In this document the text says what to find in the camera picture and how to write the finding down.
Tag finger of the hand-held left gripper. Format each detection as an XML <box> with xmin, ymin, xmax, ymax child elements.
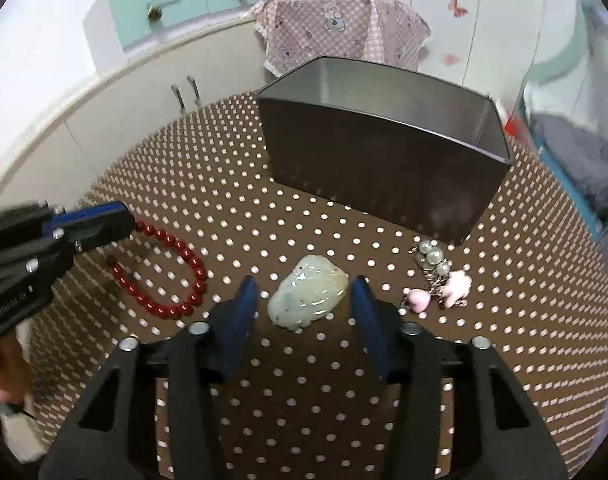
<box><xmin>34</xmin><ymin>209</ymin><xmax>137</xmax><ymax>281</ymax></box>
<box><xmin>41</xmin><ymin>201</ymin><xmax>130</xmax><ymax>236</ymax></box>

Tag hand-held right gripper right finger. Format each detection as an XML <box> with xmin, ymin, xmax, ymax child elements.
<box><xmin>350</xmin><ymin>275</ymin><xmax>569</xmax><ymax>480</ymax></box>

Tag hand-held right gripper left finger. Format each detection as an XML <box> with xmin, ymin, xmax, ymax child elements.
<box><xmin>38</xmin><ymin>276</ymin><xmax>259</xmax><ymax>480</ymax></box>

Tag red bead bracelet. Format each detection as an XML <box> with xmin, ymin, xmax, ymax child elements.
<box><xmin>106</xmin><ymin>220</ymin><xmax>208</xmax><ymax>320</ymax></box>

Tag pale green jade pendant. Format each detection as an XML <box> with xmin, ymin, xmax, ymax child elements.
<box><xmin>267</xmin><ymin>255</ymin><xmax>349</xmax><ymax>332</ymax></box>

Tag grey metal box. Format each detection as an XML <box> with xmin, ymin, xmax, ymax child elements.
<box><xmin>258</xmin><ymin>56</ymin><xmax>514</xmax><ymax>247</ymax></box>

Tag person's left hand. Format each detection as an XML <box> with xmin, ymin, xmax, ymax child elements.
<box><xmin>0</xmin><ymin>322</ymin><xmax>32</xmax><ymax>406</ymax></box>

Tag white low cabinet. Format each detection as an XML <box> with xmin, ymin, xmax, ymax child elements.
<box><xmin>0</xmin><ymin>22</ymin><xmax>277</xmax><ymax>211</ymax></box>

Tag brown polka dot tablecloth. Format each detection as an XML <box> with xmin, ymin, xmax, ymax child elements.
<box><xmin>26</xmin><ymin>91</ymin><xmax>608</xmax><ymax>480</ymax></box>

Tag stepped shelf cabinet teal drawers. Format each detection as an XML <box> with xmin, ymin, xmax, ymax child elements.
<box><xmin>81</xmin><ymin>0</ymin><xmax>275</xmax><ymax>53</ymax></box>

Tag grey duvet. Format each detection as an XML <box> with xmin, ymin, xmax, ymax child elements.
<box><xmin>526</xmin><ymin>112</ymin><xmax>608</xmax><ymax>221</ymax></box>

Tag pink printed cloth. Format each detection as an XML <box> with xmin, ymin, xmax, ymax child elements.
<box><xmin>251</xmin><ymin>0</ymin><xmax>432</xmax><ymax>75</ymax></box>

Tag white wardrobe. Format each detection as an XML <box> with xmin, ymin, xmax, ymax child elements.
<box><xmin>354</xmin><ymin>0</ymin><xmax>579</xmax><ymax>111</ymax></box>

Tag pink charm pearl keychain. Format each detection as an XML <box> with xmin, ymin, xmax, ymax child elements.
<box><xmin>400</xmin><ymin>240</ymin><xmax>472</xmax><ymax>315</ymax></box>

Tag teal bunk bed frame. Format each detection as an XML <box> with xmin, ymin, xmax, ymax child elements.
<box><xmin>521</xmin><ymin>0</ymin><xmax>608</xmax><ymax>126</ymax></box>

